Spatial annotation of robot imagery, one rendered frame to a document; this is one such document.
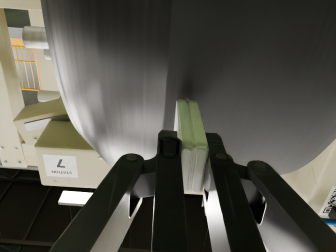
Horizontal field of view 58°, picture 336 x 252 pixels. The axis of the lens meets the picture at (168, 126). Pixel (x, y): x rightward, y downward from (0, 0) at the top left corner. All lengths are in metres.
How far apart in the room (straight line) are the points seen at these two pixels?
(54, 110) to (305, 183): 0.72
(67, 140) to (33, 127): 0.17
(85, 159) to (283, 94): 0.70
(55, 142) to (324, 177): 0.66
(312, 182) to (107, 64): 0.47
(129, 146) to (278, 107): 0.13
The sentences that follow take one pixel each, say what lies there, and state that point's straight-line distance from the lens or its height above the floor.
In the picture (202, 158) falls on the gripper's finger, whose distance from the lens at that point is 0.16.
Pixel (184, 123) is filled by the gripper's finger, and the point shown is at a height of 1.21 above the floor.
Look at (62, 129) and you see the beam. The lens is 0.94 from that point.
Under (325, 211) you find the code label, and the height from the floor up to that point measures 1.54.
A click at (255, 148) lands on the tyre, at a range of 0.28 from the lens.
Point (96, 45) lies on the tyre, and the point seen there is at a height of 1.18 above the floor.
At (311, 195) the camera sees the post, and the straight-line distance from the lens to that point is 0.62.
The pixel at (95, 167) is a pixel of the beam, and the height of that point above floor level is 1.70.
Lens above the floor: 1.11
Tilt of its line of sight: 33 degrees up
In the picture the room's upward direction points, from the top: 175 degrees counter-clockwise
